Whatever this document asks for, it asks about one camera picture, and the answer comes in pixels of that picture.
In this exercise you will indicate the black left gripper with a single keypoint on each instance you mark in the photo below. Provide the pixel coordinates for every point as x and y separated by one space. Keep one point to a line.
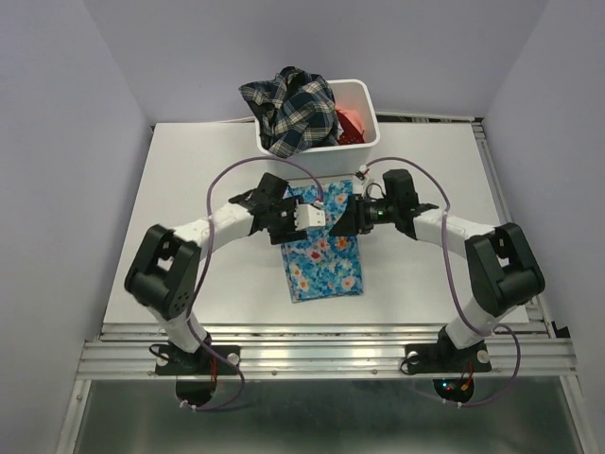
287 235

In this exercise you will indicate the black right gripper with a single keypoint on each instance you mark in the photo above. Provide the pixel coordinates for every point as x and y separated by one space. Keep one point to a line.
354 218

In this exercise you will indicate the blue floral skirt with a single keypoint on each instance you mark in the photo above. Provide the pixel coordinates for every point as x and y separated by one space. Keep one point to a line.
323 266

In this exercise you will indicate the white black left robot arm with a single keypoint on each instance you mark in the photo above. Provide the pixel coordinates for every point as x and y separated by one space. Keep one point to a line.
163 276

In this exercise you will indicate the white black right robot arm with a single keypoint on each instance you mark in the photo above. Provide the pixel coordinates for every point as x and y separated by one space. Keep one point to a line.
504 273

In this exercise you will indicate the red polka dot skirt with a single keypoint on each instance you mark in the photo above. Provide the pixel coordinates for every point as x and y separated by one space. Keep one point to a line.
347 135

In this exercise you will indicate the navy plaid skirt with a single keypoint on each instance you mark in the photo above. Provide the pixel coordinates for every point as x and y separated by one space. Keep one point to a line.
296 111

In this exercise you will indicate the pink orange skirt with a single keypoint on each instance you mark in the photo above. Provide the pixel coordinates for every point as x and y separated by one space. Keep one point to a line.
352 118

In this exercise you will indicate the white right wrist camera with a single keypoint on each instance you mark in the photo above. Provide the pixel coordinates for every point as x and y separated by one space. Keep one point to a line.
363 184

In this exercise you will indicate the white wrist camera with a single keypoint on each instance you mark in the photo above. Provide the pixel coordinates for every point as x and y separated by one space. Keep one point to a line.
363 184
309 216

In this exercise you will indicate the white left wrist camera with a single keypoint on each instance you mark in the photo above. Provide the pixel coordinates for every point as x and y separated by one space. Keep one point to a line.
309 216

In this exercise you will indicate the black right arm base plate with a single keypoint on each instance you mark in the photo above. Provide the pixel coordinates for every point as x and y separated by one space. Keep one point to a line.
430 359

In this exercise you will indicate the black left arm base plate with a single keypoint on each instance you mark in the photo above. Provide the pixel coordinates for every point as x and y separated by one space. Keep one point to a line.
171 361

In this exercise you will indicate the aluminium table frame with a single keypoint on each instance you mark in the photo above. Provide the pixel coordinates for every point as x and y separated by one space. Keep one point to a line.
321 376

